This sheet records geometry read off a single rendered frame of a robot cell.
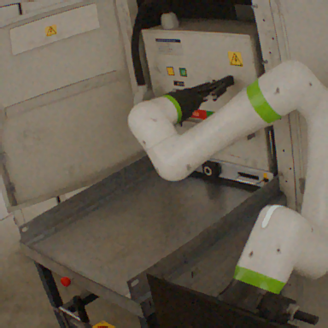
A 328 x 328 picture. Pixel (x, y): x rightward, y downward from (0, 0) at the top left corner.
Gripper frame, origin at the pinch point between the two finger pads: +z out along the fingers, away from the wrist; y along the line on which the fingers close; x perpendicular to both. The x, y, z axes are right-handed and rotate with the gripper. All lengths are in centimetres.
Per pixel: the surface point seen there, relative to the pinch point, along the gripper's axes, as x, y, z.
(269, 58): 9.0, 17.1, 3.6
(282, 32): 18.3, 24.0, 3.6
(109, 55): 8, -52, -2
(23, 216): -95, -171, 3
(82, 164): -31, -59, -19
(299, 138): -15.7, 26.0, 1.5
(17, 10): 32, -123, 3
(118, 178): -34, -42, -17
